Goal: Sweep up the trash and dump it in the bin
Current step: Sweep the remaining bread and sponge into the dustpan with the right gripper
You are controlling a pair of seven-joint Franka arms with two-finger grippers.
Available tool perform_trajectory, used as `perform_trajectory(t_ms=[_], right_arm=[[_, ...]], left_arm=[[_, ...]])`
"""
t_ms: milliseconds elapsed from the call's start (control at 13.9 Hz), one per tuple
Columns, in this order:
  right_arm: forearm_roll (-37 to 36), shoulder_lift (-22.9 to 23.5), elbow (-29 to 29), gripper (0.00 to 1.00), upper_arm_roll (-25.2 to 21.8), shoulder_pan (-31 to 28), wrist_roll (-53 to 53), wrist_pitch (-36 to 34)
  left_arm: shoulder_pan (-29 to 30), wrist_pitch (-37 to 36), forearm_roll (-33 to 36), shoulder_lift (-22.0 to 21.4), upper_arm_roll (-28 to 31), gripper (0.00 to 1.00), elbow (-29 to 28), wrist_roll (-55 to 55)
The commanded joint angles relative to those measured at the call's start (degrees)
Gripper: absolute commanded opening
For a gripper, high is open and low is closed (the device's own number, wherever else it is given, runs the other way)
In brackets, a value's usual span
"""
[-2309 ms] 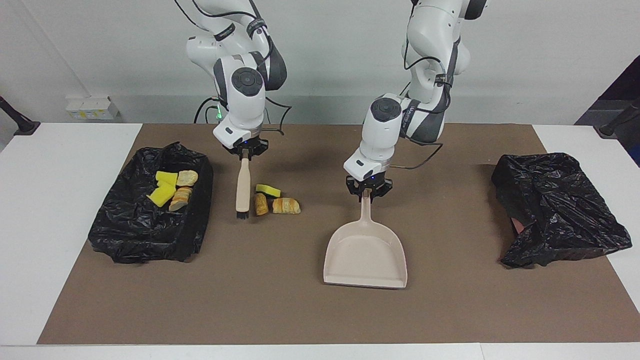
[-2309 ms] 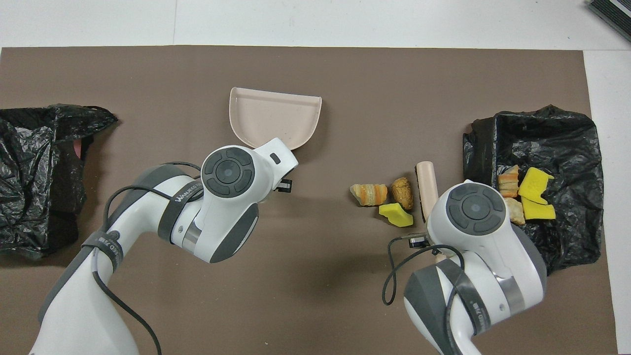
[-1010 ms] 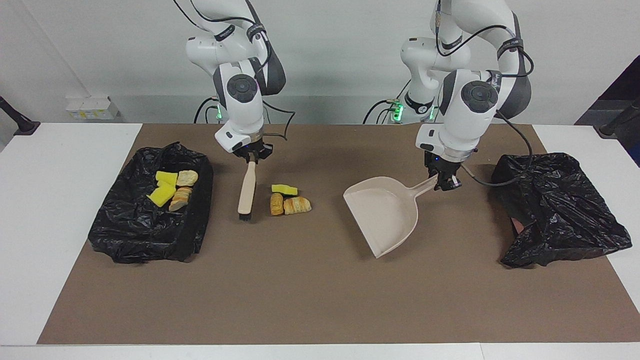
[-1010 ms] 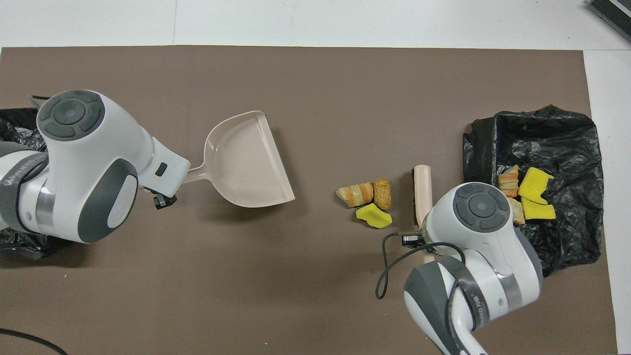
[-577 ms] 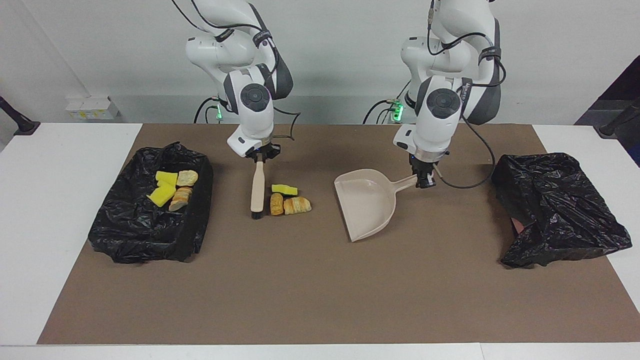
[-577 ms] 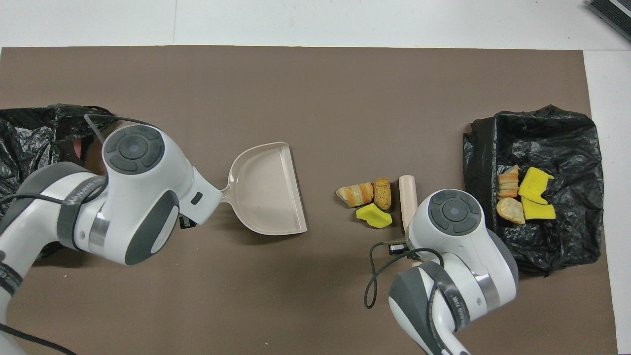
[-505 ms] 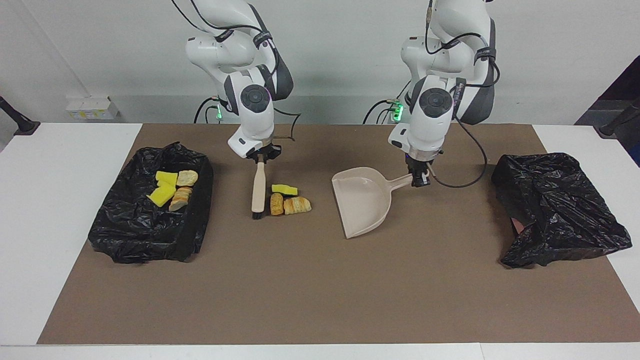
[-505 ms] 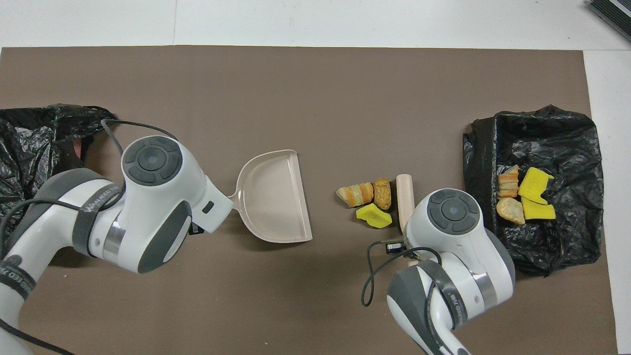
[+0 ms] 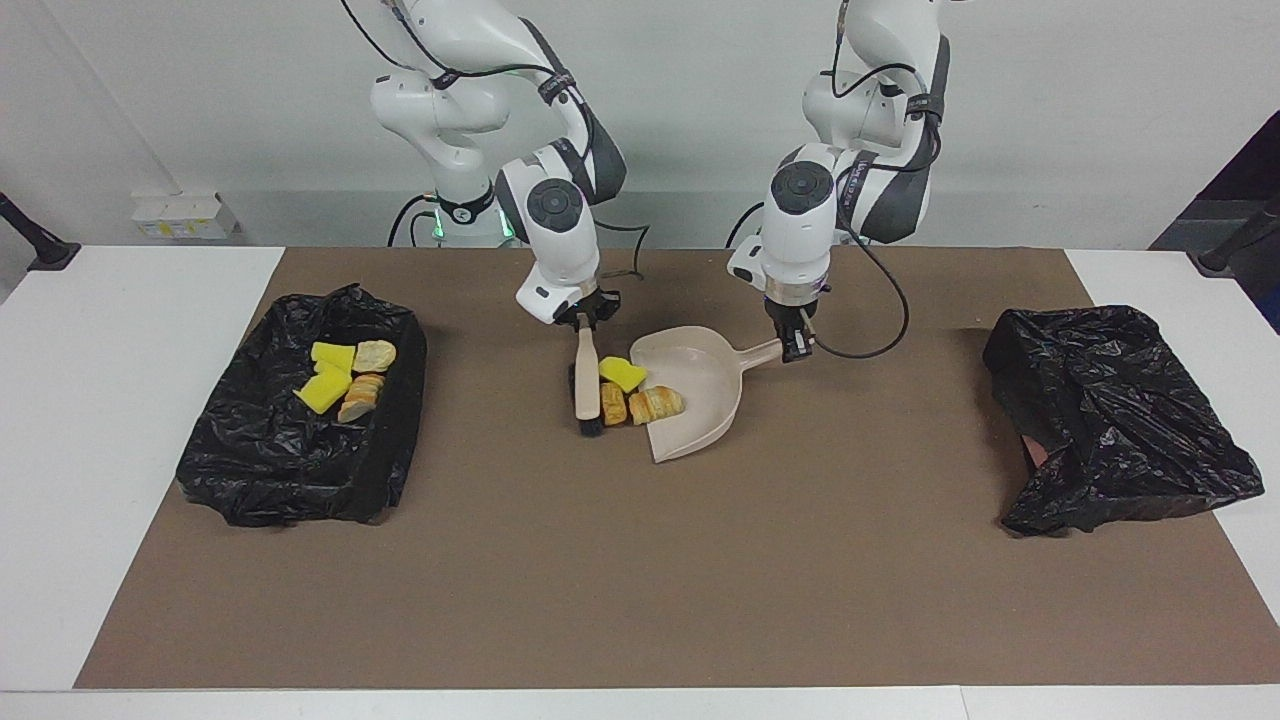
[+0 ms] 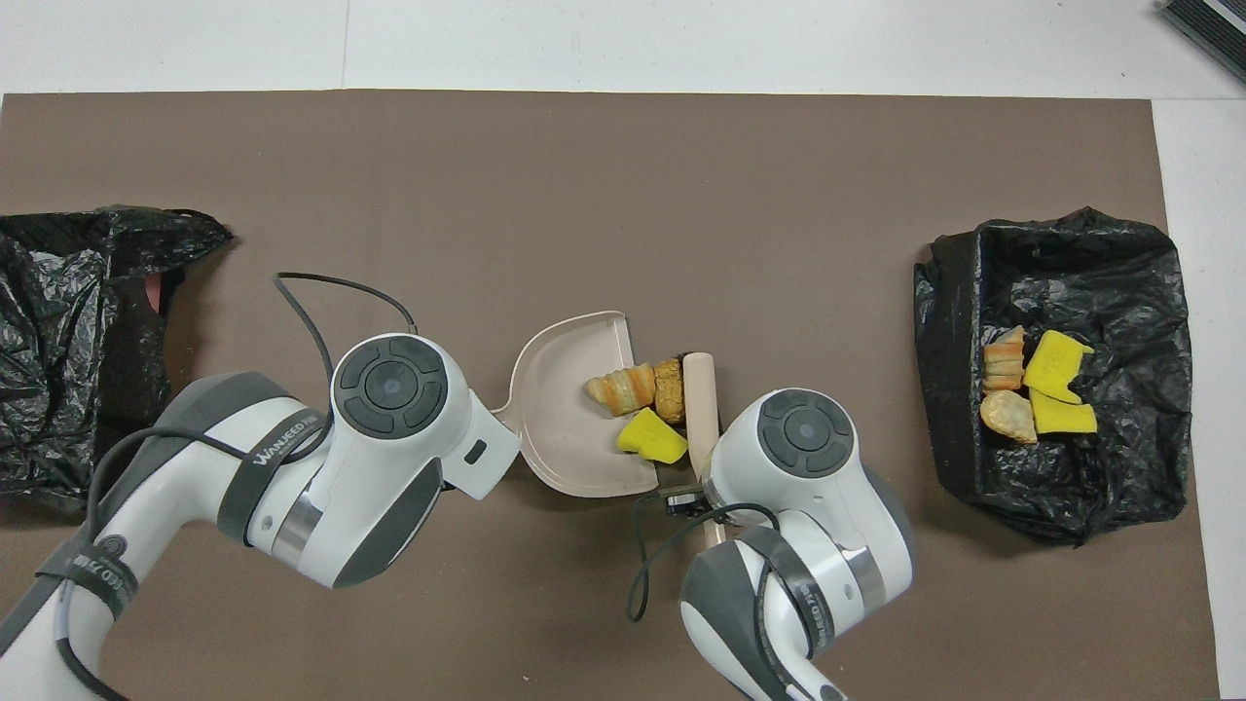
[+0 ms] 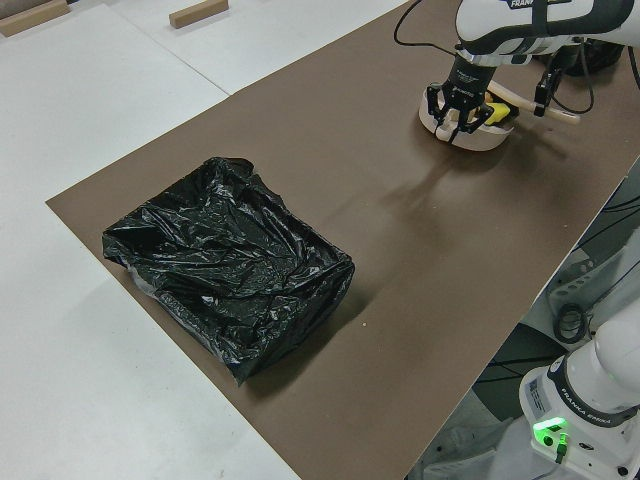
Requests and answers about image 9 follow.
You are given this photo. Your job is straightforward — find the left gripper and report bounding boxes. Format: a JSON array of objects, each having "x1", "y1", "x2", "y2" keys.
[{"x1": 766, "y1": 296, "x2": 824, "y2": 340}]

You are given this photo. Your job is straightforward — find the beige plastic dustpan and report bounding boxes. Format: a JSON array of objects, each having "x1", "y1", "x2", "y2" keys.
[{"x1": 629, "y1": 326, "x2": 787, "y2": 464}]

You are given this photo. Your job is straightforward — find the beige brush with black bristles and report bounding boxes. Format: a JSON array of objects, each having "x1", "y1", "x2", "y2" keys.
[{"x1": 568, "y1": 324, "x2": 607, "y2": 439}]

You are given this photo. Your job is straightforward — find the black stand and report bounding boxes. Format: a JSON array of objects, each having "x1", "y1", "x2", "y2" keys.
[
  {"x1": 0, "y1": 191, "x2": 82, "y2": 273},
  {"x1": 1187, "y1": 194, "x2": 1280, "y2": 280}
]

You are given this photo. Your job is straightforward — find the striped bread roll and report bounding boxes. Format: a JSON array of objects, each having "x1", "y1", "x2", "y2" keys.
[
  {"x1": 627, "y1": 385, "x2": 687, "y2": 427},
  {"x1": 336, "y1": 372, "x2": 388, "y2": 425}
]

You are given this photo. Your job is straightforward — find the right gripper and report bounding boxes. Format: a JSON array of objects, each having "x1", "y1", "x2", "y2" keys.
[{"x1": 571, "y1": 288, "x2": 622, "y2": 330}]

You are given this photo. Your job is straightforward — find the black cable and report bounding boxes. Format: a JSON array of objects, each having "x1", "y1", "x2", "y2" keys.
[
  {"x1": 339, "y1": 0, "x2": 583, "y2": 101},
  {"x1": 726, "y1": 202, "x2": 767, "y2": 250},
  {"x1": 387, "y1": 192, "x2": 442, "y2": 248},
  {"x1": 811, "y1": 195, "x2": 911, "y2": 362},
  {"x1": 598, "y1": 220, "x2": 652, "y2": 282}
]

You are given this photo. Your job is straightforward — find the white socket box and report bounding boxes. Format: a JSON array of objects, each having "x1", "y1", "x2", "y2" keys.
[{"x1": 131, "y1": 189, "x2": 242, "y2": 242}]

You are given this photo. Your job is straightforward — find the bin with black bag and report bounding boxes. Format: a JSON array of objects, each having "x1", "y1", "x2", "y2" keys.
[
  {"x1": 176, "y1": 283, "x2": 430, "y2": 529},
  {"x1": 981, "y1": 304, "x2": 1267, "y2": 539}
]

